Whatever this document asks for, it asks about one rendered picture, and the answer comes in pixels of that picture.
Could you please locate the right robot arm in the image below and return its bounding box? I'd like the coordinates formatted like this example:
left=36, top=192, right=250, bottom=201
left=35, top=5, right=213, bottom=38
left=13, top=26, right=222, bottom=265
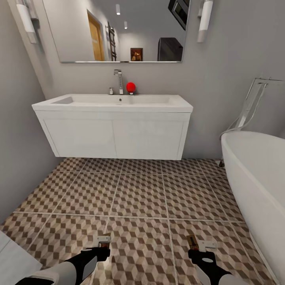
left=188, top=240, right=250, bottom=285

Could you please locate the mousetrap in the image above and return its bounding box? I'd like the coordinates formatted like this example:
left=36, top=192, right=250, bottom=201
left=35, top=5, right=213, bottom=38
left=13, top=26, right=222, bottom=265
left=186, top=234, right=199, bottom=250
left=100, top=233, right=111, bottom=249

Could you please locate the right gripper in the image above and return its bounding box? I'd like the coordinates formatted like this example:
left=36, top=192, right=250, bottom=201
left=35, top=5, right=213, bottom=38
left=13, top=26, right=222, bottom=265
left=188, top=249, right=216, bottom=265

